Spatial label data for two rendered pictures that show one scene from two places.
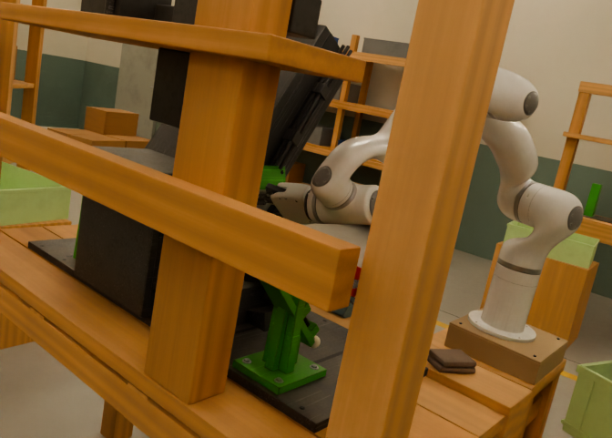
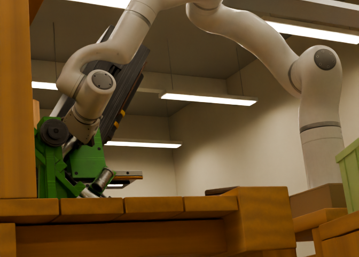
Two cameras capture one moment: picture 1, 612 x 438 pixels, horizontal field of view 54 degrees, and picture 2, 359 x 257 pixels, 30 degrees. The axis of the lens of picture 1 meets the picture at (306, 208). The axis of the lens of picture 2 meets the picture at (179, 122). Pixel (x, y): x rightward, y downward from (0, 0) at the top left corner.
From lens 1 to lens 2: 1.39 m
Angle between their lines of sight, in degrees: 37
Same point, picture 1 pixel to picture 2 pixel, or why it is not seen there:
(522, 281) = (315, 136)
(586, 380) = (342, 163)
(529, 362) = (322, 189)
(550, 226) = (304, 74)
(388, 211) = not seen: outside the picture
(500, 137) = (228, 25)
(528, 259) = (311, 114)
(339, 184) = (66, 73)
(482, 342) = (293, 200)
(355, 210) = (85, 88)
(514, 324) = (326, 178)
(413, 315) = not seen: outside the picture
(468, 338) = not seen: hidden behind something
